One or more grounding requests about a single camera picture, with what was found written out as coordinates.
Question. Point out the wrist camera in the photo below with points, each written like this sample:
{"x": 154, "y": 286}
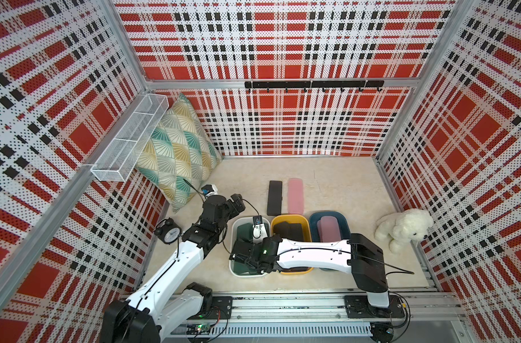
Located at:
{"x": 259, "y": 230}
{"x": 209, "y": 190}

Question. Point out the black pencil case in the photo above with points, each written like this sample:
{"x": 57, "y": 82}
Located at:
{"x": 275, "y": 198}
{"x": 296, "y": 232}
{"x": 283, "y": 230}

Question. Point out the green pencil case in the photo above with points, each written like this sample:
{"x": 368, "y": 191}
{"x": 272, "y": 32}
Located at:
{"x": 245, "y": 232}
{"x": 241, "y": 269}

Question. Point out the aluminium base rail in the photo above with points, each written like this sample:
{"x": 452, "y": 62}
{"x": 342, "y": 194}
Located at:
{"x": 306, "y": 307}

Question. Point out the pink pencil case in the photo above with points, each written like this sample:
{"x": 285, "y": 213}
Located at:
{"x": 328, "y": 229}
{"x": 295, "y": 196}

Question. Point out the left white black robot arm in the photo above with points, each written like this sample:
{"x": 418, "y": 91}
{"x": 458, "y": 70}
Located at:
{"x": 166, "y": 291}

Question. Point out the teal storage tray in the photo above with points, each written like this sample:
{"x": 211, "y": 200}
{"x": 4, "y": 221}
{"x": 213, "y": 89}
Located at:
{"x": 343, "y": 224}

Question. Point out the patterned throw pillow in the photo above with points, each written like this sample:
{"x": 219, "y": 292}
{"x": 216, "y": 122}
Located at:
{"x": 179, "y": 156}

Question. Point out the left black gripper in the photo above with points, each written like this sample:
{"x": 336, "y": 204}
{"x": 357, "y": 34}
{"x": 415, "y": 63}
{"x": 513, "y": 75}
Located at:
{"x": 238, "y": 203}

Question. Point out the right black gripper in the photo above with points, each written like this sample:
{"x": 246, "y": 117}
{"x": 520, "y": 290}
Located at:
{"x": 246, "y": 241}

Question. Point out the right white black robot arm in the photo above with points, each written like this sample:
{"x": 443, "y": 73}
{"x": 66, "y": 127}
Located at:
{"x": 357, "y": 256}

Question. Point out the white wire mesh shelf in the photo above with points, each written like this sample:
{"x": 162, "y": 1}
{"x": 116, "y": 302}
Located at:
{"x": 117, "y": 160}

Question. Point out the white plush seal toy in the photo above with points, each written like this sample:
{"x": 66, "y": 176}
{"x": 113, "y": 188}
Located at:
{"x": 403, "y": 228}

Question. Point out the yellow storage tray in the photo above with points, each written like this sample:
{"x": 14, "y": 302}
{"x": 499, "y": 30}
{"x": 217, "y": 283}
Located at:
{"x": 294, "y": 218}

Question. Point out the black hook rail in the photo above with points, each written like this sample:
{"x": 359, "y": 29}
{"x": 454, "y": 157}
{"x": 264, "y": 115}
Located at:
{"x": 353, "y": 84}

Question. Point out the white storage tray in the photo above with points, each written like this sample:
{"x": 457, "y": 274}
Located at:
{"x": 237, "y": 223}

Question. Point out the black alarm clock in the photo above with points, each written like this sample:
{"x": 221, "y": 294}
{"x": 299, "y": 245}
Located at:
{"x": 168, "y": 231}

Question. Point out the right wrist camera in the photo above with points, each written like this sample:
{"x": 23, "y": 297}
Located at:
{"x": 259, "y": 230}

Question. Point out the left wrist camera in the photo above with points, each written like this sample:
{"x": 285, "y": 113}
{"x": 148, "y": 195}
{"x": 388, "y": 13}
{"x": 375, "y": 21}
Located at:
{"x": 209, "y": 190}

